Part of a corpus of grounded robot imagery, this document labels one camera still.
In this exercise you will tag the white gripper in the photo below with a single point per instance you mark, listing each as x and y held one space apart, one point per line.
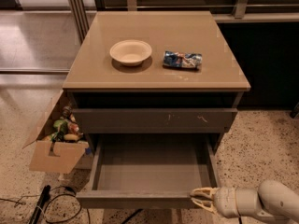
226 198

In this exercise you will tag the grey drawer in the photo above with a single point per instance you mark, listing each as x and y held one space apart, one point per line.
155 120
149 171

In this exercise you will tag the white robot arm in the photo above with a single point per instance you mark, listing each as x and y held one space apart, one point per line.
271 203

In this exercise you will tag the grey drawer cabinet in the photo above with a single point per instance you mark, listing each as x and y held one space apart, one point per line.
97 81

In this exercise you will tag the open cardboard box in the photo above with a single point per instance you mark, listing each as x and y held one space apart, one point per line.
58 157

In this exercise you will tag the blue crumpled snack bag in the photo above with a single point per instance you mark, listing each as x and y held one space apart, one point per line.
182 60

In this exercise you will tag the colourful toys in box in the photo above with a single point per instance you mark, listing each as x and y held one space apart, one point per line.
65 128

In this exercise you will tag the black cylindrical tool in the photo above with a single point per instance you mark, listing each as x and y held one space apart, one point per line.
43 198

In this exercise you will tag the white paper bowl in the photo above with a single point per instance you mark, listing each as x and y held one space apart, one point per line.
130 52

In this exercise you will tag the metal window frame post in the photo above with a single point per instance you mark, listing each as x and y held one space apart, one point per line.
81 22

